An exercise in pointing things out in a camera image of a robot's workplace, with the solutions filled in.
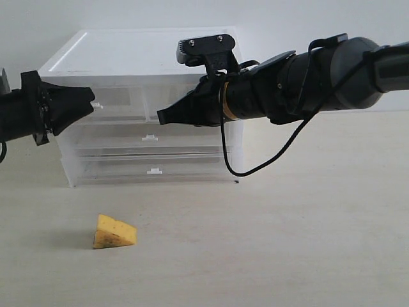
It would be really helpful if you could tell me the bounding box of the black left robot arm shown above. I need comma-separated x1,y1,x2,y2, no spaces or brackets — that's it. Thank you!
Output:
1,68,95,146

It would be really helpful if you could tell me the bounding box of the black right camera cable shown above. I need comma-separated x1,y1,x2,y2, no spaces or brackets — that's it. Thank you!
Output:
219,38,394,178

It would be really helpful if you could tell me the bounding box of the white translucent plastic drawer cabinet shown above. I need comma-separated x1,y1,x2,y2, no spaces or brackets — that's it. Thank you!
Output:
39,26,243,171

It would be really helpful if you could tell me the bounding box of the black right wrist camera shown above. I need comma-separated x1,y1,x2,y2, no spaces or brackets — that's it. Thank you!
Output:
176,33,240,78

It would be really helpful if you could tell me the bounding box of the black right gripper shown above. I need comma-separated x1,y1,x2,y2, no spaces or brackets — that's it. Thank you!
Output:
157,51,297,127

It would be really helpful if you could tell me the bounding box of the yellow cheese wedge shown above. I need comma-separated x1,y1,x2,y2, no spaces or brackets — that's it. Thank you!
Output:
93,214,137,249

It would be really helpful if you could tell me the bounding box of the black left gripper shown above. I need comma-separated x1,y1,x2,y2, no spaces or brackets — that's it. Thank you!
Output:
1,70,95,146

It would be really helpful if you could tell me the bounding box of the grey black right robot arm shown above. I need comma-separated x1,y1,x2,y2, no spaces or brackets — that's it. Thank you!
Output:
157,34,408,127

